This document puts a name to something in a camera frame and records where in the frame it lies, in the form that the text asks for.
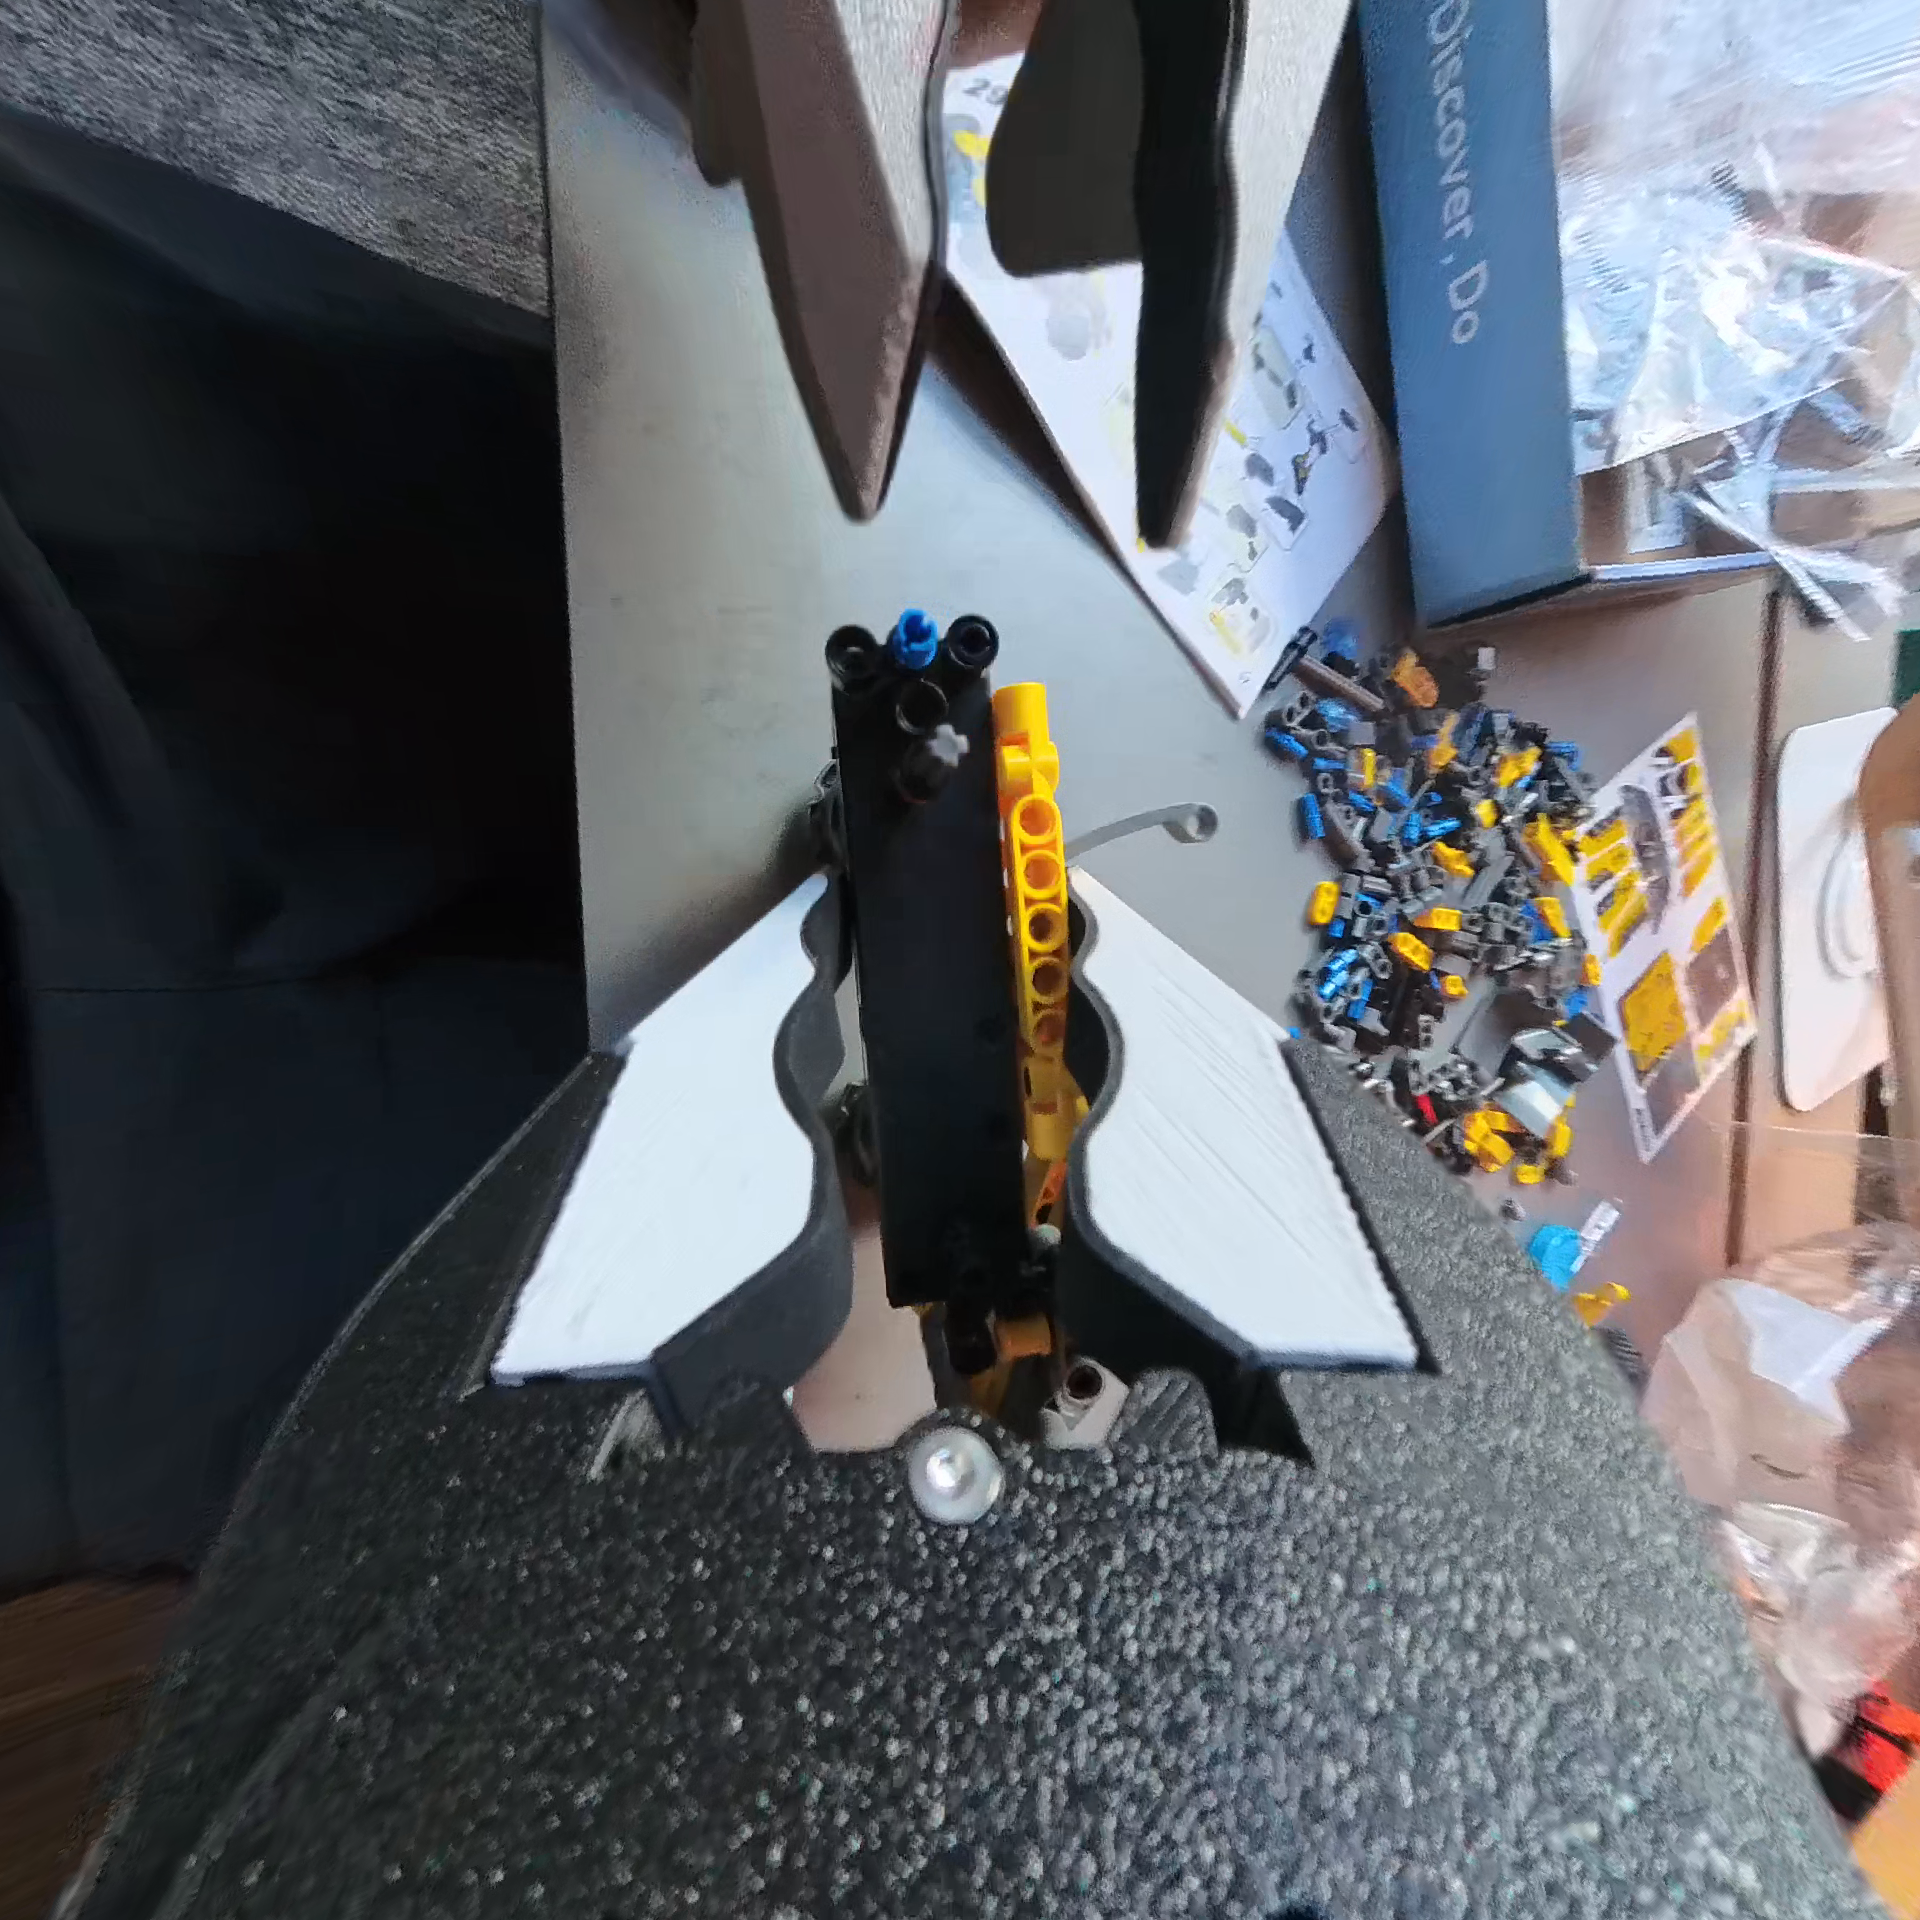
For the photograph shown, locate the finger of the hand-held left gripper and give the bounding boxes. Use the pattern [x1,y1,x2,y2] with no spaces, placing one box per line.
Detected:
[692,0,968,524]
[985,0,1358,554]

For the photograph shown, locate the person's legs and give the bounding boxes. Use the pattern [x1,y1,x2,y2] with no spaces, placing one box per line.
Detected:
[0,121,594,1591]

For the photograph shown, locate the light blue curved brick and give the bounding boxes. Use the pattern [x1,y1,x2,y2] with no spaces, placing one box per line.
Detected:
[1525,1196,1627,1299]

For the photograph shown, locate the blue toy box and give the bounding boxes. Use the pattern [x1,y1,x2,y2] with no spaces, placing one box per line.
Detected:
[1352,0,1920,638]

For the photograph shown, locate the clear bags of brick parts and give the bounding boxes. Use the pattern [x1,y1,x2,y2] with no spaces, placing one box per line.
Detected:
[1554,0,1920,587]

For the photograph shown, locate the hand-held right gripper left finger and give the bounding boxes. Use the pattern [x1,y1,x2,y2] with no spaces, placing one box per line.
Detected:
[489,872,860,1433]

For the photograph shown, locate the yellow sticker sheet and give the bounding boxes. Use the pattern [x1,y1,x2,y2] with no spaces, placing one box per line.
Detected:
[1561,711,1762,1169]

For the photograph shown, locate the yellow toy brick vehicle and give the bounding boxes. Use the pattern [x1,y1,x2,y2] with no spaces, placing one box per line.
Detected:
[805,611,1219,1448]

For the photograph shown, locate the red orange plastic piece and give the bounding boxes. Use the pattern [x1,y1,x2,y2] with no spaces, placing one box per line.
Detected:
[1827,1688,1920,1810]

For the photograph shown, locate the building instruction booklet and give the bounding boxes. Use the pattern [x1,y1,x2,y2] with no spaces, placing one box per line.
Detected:
[937,47,1402,722]

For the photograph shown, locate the grey desk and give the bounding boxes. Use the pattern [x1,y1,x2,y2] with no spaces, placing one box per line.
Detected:
[536,0,1920,1442]

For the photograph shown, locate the pile of loose toy bricks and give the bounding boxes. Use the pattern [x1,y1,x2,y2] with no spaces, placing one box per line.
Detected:
[1255,620,1646,1329]

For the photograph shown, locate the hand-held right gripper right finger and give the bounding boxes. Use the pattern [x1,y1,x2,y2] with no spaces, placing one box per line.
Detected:
[1059,872,1431,1388]

